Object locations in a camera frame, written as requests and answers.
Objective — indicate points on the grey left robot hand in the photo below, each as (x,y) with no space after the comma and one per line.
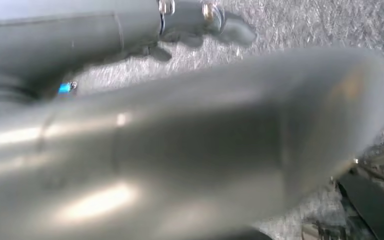
(195,149)

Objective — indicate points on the small blue connector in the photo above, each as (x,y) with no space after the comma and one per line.
(65,88)

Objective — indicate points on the black machine base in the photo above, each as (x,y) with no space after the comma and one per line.
(374,205)

